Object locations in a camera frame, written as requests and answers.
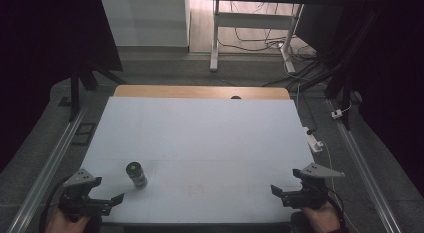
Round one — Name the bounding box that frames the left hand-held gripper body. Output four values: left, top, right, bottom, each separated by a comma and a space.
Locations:
58, 168, 113, 224

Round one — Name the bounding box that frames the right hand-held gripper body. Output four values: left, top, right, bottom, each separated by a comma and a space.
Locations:
281, 162, 346, 211

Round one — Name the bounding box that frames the person's right hand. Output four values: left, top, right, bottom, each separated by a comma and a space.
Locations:
301, 201, 342, 233

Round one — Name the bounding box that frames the person's left hand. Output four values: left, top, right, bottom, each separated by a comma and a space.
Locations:
44, 207, 91, 233

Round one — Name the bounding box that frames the white power strip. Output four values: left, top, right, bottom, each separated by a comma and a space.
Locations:
302, 126, 325, 154

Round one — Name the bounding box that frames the white table cover sheet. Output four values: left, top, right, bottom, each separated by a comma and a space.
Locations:
80, 96, 315, 224

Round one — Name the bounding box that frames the black tripod stand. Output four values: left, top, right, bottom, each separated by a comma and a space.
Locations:
67, 59, 128, 123
288, 6, 384, 131

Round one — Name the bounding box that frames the black curtain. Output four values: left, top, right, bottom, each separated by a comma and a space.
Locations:
0, 0, 124, 174
294, 0, 424, 197

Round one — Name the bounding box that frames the white cabinet panel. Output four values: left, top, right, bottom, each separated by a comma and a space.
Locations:
100, 0, 191, 48

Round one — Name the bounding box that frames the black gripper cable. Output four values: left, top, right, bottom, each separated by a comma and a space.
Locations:
38, 177, 73, 233
326, 187, 346, 229

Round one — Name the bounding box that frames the white power cable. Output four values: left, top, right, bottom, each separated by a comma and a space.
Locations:
320, 141, 363, 233

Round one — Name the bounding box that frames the aluminium rail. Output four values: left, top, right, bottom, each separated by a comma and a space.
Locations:
6, 104, 88, 233
325, 98, 403, 233

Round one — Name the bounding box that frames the black floor outlet frame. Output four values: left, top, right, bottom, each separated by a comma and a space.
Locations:
70, 122, 97, 147

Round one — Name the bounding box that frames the tangle of black floor cables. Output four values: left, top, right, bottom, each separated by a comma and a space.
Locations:
218, 1, 321, 88

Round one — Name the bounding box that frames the white desk frame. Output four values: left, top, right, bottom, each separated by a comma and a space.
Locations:
209, 0, 305, 74

